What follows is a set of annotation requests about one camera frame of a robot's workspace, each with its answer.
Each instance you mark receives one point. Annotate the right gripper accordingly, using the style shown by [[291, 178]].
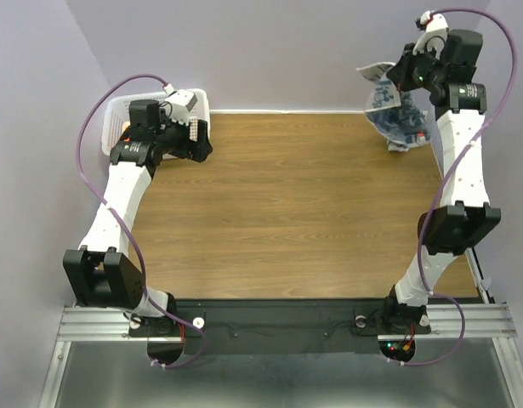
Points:
[[400, 73]]

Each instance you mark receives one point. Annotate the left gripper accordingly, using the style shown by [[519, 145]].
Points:
[[196, 150]]

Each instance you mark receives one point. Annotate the blue white patterned towel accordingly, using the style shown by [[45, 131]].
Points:
[[393, 113]]

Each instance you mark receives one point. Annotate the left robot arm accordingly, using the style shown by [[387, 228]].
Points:
[[144, 129]]

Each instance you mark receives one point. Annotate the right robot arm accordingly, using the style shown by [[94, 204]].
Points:
[[443, 62]]

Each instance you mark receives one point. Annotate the white plastic basket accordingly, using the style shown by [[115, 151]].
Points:
[[116, 114]]

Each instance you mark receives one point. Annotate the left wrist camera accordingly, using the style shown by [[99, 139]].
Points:
[[178, 104]]

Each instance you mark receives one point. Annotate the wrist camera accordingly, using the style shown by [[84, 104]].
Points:
[[178, 104], [434, 28]]

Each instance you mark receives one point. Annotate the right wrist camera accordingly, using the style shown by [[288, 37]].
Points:
[[434, 28]]

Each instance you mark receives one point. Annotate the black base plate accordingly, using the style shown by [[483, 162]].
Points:
[[298, 326]]

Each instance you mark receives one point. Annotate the aluminium frame rail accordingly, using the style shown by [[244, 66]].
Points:
[[469, 359]]

